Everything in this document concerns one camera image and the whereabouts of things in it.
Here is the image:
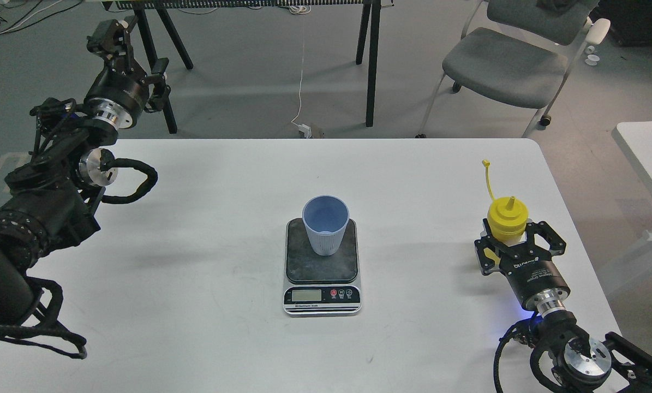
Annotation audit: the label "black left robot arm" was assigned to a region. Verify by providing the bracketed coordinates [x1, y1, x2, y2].
[0, 16, 170, 360]

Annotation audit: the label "blue ribbed plastic cup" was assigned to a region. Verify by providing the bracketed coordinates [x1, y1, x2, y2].
[302, 195, 350, 256]

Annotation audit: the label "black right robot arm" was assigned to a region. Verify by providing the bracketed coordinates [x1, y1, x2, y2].
[474, 219, 652, 392]

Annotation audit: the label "digital kitchen scale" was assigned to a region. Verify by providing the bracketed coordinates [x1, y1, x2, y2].
[283, 217, 362, 317]

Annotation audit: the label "floor cables bundle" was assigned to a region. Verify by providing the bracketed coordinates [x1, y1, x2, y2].
[0, 0, 81, 38]

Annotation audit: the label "grey office chair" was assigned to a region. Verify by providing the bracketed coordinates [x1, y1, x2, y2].
[441, 1, 611, 138]

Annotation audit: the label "small white floor caps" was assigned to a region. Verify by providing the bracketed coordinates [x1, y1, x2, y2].
[584, 45, 600, 67]

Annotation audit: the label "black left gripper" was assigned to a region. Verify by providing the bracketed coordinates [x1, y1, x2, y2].
[84, 20, 171, 129]

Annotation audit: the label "black trestle desk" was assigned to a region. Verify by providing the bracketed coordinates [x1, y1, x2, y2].
[109, 1, 382, 138]

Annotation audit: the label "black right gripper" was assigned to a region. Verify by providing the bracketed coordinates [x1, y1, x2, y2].
[474, 218, 570, 311]

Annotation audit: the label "white hanging cable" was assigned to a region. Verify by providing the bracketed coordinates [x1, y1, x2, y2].
[291, 5, 306, 127]

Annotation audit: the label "white power adapter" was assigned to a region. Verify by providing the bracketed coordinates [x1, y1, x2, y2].
[296, 123, 324, 139]

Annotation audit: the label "yellow squeeze seasoning bottle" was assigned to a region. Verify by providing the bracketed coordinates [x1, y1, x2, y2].
[481, 159, 529, 246]

